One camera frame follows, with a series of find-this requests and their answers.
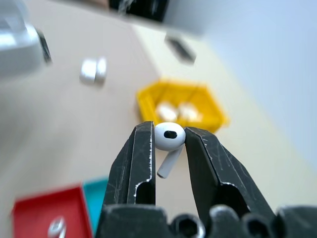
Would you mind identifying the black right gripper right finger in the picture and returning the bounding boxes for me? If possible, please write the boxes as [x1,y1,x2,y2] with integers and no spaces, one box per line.
[184,126,276,224]

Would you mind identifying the black box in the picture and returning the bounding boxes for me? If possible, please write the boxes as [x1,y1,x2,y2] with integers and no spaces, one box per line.
[108,0,171,23]

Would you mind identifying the white earbud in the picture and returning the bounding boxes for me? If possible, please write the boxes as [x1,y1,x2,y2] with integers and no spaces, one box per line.
[48,216,67,238]
[154,121,186,179]

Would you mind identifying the red plastic tray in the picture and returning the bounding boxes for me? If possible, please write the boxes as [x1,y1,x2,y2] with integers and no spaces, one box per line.
[11,182,94,238]

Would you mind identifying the white earbuds in yellow bin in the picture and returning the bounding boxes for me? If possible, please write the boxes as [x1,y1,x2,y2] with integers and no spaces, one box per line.
[156,101,179,122]

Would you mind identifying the black rectangular device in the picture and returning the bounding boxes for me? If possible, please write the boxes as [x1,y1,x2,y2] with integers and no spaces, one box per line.
[163,34,197,65]

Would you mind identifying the teal plastic tray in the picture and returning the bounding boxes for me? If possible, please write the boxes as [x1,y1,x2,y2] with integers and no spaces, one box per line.
[83,175,109,236]

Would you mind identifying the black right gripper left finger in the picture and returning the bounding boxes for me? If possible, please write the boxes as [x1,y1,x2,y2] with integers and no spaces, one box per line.
[101,120,157,206]

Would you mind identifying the yellow plastic bin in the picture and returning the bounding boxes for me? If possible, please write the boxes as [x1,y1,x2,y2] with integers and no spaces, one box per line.
[136,77,230,134]

